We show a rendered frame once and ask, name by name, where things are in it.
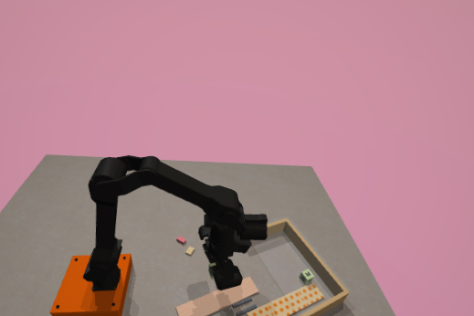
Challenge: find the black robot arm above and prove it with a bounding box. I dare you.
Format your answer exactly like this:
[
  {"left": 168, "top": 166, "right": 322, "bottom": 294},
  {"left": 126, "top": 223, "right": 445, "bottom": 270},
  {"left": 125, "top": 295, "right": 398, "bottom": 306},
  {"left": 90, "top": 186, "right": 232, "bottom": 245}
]
[{"left": 83, "top": 155, "right": 268, "bottom": 291}]

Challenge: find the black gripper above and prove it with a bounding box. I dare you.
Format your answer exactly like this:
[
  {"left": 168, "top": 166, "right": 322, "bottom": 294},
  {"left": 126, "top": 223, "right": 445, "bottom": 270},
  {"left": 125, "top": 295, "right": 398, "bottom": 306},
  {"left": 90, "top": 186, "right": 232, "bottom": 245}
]
[{"left": 198, "top": 225, "right": 243, "bottom": 291}]

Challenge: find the cream strip with orange polka dots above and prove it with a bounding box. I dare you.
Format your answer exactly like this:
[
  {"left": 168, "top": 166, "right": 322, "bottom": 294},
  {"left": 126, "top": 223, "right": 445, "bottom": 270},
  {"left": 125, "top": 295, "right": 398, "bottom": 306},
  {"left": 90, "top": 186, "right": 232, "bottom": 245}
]
[{"left": 247, "top": 296, "right": 294, "bottom": 316}]

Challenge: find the peach strip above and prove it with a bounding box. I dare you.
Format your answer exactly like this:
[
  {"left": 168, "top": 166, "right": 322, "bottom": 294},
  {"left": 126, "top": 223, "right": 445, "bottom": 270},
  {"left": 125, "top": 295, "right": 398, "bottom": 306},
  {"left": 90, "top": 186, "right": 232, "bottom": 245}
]
[{"left": 176, "top": 277, "right": 258, "bottom": 316}]

